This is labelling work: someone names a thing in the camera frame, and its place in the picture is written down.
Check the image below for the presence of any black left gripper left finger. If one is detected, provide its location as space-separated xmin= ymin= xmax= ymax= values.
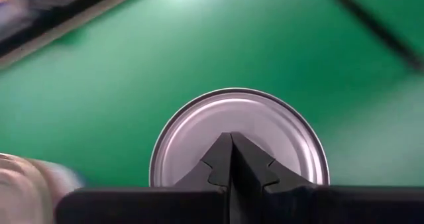
xmin=56 ymin=133 xmax=233 ymax=224

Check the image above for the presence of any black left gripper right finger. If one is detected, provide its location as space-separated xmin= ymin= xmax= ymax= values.
xmin=231 ymin=133 xmax=424 ymax=224

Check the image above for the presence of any gold lid seafood can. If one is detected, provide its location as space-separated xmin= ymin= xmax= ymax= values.
xmin=0 ymin=152 xmax=83 ymax=224

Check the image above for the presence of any silver lid tuna can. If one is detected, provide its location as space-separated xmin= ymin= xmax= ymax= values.
xmin=148 ymin=87 xmax=331 ymax=224

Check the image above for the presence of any green table mat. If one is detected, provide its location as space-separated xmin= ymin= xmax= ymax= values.
xmin=0 ymin=0 xmax=424 ymax=192

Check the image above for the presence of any black metal table frame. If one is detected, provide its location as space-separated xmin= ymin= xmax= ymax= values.
xmin=0 ymin=0 xmax=150 ymax=69

